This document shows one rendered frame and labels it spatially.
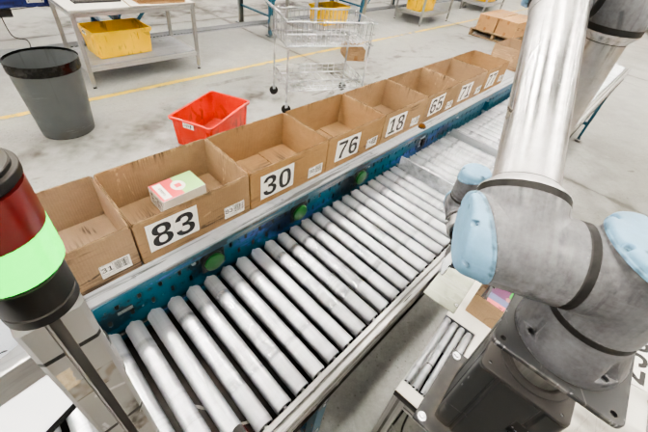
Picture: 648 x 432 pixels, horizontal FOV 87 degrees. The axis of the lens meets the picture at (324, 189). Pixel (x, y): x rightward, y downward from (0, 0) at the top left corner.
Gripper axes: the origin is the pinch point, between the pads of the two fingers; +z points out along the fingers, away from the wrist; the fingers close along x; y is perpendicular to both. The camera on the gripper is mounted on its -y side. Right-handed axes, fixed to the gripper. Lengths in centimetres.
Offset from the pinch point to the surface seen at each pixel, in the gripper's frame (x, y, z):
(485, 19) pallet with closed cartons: -160, 115, -776
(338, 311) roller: 32.1, 28.7, 3.8
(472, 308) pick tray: -12.0, 23.9, -7.8
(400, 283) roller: 11.8, 29.3, -13.6
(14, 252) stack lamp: 56, -62, 54
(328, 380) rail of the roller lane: 31.5, 27.2, 25.8
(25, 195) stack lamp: 56, -64, 52
